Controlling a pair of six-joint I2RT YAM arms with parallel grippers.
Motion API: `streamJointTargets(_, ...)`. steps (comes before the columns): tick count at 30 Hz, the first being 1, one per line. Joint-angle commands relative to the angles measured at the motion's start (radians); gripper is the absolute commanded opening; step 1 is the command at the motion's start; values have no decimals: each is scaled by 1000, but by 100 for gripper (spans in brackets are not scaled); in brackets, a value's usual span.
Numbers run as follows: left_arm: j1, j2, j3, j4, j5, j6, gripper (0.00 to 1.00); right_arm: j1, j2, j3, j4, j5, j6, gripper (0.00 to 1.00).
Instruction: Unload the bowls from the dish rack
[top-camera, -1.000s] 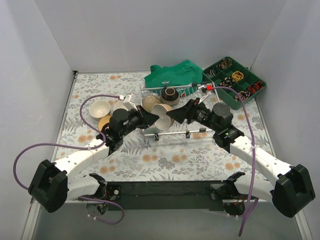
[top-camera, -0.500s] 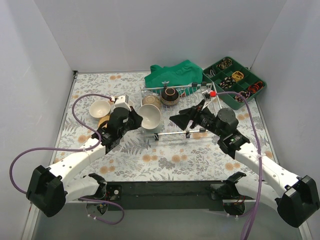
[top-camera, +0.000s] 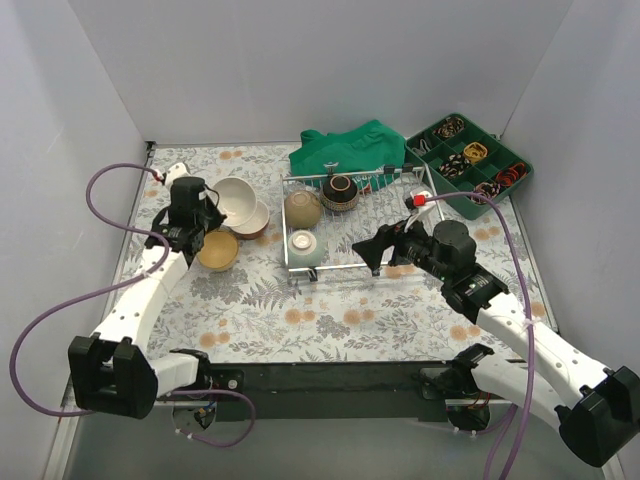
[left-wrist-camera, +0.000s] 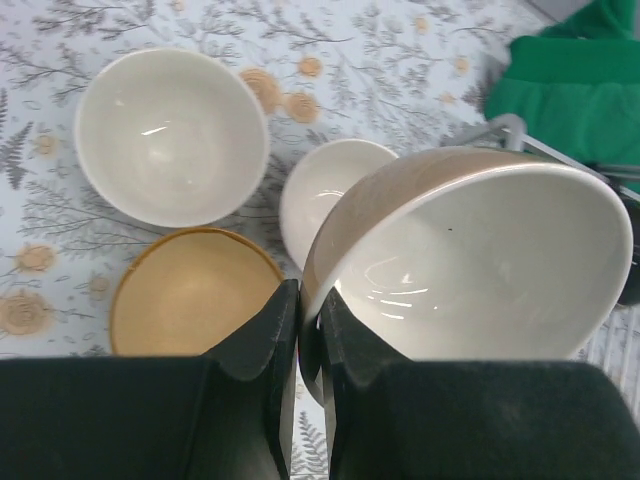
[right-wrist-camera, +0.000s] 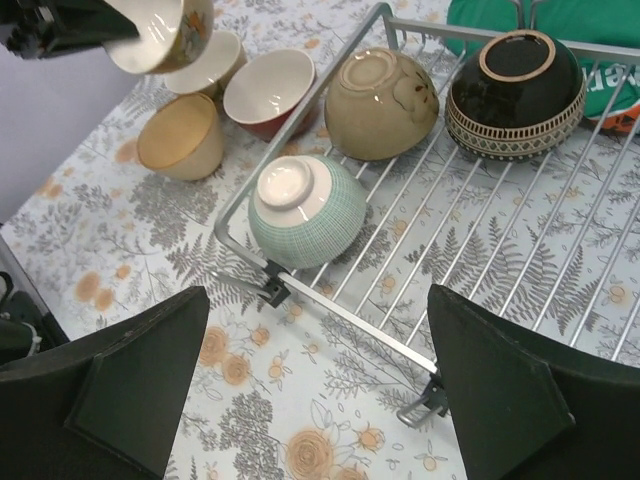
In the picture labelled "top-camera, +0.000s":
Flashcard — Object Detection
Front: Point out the red floral bowl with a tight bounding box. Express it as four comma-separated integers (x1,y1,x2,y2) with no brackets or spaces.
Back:
234,223,269,240

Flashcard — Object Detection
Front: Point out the pale beige white bowl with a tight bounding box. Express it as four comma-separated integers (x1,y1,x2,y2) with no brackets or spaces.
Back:
231,200,270,233

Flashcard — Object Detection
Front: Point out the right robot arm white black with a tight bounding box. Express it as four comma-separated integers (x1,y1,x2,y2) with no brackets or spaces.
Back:
353,220,639,467

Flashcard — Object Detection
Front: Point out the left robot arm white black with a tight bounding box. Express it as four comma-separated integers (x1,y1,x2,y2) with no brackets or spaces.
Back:
68,176,225,419

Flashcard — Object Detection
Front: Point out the dark brown patterned bowl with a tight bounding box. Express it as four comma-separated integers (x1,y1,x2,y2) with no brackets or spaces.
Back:
320,175,359,213

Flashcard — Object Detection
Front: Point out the mint green dotted bowl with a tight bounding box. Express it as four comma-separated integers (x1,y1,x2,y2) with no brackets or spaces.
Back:
287,230,326,268

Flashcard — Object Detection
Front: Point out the floral patterned table mat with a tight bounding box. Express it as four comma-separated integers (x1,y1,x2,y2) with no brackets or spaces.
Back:
97,142,564,364

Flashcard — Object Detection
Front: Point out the green cloth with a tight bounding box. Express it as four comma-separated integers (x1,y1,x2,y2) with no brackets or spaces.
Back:
289,120,405,176

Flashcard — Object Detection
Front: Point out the green divided organizer tray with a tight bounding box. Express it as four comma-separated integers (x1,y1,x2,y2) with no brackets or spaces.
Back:
405,112,534,203

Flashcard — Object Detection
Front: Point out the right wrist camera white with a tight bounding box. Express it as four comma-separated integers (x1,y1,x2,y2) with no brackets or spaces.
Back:
404,187,434,233

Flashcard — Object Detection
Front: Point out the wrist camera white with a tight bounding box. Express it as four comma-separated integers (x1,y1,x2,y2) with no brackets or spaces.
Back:
161,163,190,188
404,187,434,233

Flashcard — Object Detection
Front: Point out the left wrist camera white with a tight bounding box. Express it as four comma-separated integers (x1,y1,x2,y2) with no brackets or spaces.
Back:
161,163,190,188

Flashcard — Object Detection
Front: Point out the metal wire dish rack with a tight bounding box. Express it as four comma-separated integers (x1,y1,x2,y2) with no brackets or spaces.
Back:
282,163,436,281

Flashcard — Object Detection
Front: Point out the black floral hair tie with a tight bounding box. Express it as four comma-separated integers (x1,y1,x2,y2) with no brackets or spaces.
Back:
437,154,471,181

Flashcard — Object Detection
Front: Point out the orange black hair tie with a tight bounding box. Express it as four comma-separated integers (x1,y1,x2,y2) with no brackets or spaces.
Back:
495,162,528,189

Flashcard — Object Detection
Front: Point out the yellow hair tie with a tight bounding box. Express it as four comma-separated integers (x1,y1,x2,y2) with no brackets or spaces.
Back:
462,142,490,164

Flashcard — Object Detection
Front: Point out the black gold hair tie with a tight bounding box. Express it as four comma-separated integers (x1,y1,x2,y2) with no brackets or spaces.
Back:
432,116,466,140

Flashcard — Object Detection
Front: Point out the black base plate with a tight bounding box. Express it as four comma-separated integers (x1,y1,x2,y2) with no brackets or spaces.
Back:
208,361,446,422

